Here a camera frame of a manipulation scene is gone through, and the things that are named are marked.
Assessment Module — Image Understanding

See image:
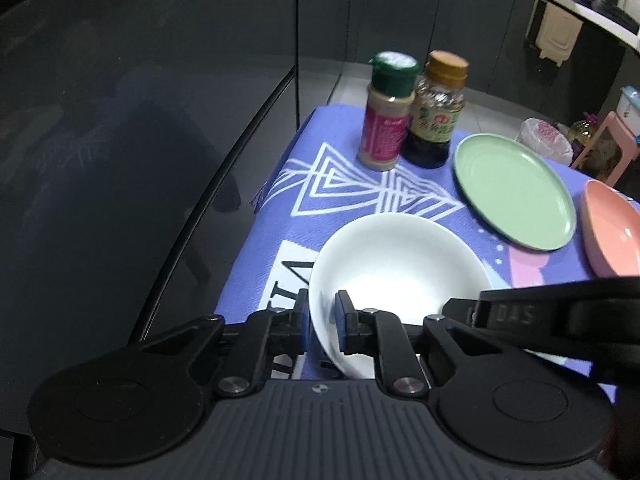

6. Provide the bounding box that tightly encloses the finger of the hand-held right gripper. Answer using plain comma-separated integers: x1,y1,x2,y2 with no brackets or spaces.
442,296,479,329

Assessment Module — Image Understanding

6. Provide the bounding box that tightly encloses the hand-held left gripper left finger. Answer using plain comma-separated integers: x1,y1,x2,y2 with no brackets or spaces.
140,287,311,397

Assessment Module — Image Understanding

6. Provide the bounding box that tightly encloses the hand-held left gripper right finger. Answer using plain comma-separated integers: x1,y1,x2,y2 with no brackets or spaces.
335,289,502,397

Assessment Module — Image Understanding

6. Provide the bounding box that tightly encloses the white ceramic bowl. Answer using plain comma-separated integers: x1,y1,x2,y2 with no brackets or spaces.
308,212,493,381

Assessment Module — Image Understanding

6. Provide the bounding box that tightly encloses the pink square plate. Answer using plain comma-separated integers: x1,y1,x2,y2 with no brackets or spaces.
580,179,640,278

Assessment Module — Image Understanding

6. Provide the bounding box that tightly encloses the green round plate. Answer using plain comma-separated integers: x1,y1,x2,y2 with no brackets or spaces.
452,132,578,252

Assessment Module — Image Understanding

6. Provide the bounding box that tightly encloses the purple printed tablecloth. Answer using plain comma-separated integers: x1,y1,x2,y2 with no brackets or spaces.
212,105,640,406

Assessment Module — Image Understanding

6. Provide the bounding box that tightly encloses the white bin with bag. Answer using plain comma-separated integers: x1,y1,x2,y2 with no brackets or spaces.
515,117,573,166

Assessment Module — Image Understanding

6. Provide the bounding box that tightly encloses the yellow oil bottle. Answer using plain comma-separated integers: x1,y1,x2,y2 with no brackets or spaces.
567,115,601,161

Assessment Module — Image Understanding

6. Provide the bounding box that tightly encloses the pink stool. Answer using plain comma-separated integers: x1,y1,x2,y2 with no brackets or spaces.
570,110,640,188

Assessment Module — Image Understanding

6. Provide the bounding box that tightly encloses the yellow-capped soy sauce bottle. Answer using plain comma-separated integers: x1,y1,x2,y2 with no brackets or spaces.
400,50,470,169

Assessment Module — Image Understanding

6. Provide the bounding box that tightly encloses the green-capped spice bottle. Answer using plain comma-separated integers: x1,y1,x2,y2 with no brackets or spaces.
356,51,420,173

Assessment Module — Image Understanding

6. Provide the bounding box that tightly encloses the white container with blue lid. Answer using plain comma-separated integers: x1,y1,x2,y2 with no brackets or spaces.
615,85,640,136

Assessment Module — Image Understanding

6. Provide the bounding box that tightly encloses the beige trash bin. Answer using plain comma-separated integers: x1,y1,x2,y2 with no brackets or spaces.
532,0,583,68

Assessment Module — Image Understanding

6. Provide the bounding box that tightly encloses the white kitchen countertop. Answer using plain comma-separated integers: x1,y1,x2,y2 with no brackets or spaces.
450,0,640,51

